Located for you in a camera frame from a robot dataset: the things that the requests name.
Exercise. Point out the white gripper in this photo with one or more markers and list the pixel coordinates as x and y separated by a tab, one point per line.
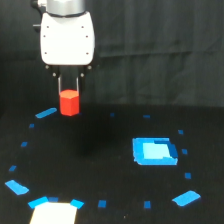
67	41

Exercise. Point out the red hexagonal block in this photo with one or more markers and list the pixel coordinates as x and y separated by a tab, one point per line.
69	102

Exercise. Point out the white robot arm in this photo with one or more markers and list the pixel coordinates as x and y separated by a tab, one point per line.
62	8

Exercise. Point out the large blue tape strip back-left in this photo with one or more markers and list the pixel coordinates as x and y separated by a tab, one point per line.
46	113

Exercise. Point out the black curtain backdrop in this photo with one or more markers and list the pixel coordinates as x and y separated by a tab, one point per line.
155	52

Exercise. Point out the blue taped square target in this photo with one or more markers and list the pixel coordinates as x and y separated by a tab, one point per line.
154	152

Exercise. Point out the large blue tape strip front-left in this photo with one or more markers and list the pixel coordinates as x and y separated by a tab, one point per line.
16	187

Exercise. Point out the blue tape strip right of paper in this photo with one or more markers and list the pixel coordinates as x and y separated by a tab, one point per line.
76	203

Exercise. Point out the blue tape strip of paper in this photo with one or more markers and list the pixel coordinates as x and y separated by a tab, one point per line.
76	203
36	202

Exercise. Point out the blue tape strip left of paper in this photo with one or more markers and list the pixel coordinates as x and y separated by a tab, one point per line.
36	202

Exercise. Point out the white paper sheet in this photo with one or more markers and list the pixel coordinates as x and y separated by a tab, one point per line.
54	213

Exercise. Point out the large blue tape strip front-right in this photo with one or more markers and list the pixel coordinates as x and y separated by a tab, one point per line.
186	198

